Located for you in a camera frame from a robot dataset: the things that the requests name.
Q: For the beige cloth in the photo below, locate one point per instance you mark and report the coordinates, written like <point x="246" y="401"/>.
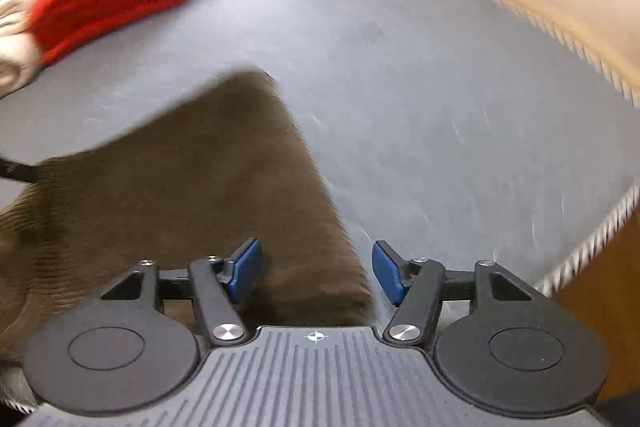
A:
<point x="15" y="67"/>

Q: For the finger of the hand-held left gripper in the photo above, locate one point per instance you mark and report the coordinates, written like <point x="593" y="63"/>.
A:
<point x="17" y="171"/>

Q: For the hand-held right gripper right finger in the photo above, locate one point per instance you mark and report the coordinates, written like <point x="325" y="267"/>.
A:
<point x="389" y="271"/>

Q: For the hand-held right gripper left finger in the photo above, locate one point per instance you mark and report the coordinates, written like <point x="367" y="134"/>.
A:
<point x="245" y="268"/>

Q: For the grey quilted mattress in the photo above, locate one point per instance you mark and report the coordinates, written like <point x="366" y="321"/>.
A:
<point x="425" y="82"/>

